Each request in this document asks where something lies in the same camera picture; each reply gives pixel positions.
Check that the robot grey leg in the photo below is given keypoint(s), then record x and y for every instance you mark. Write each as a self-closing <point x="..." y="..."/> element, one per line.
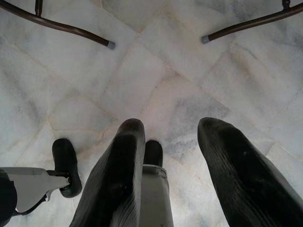
<point x="154" y="196"/>
<point x="28" y="186"/>

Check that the robot left black foot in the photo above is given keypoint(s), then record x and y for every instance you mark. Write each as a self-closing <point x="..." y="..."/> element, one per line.
<point x="65" y="163"/>

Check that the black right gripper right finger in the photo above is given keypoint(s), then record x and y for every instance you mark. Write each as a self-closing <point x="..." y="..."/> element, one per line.
<point x="243" y="179"/>

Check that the dark brown metal chair leg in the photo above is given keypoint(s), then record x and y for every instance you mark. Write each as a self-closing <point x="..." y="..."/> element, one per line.
<point x="56" y="24"/>
<point x="248" y="24"/>

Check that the robot right black foot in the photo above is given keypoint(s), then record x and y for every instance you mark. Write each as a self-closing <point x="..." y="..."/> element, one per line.
<point x="154" y="153"/>

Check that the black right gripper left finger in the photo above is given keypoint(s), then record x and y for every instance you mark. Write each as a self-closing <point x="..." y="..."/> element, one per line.
<point x="116" y="179"/>

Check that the robot black foot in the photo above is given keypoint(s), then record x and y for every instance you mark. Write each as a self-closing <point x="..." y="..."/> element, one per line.
<point x="154" y="153"/>
<point x="65" y="163"/>

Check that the robot right grey leg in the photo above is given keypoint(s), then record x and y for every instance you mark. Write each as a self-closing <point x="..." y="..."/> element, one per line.
<point x="154" y="196"/>

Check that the robot left grey leg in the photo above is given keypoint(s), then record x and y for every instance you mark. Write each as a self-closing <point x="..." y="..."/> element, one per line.
<point x="28" y="186"/>

